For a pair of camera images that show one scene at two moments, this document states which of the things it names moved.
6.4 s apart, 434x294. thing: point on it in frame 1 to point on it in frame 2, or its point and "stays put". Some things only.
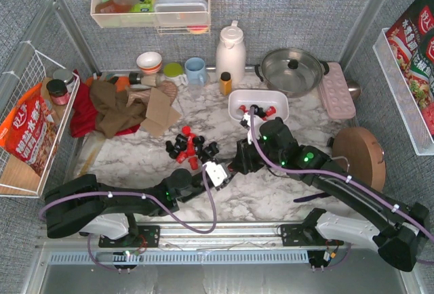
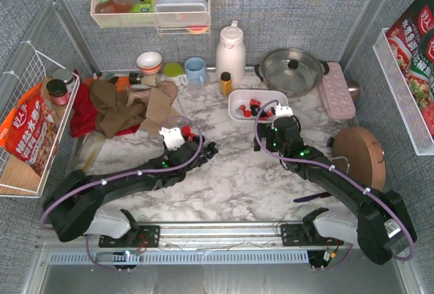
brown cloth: [113, 112] stays put
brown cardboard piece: [159, 114] stays put
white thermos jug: [230, 54] stays put
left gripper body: [209, 154] to [199, 148]
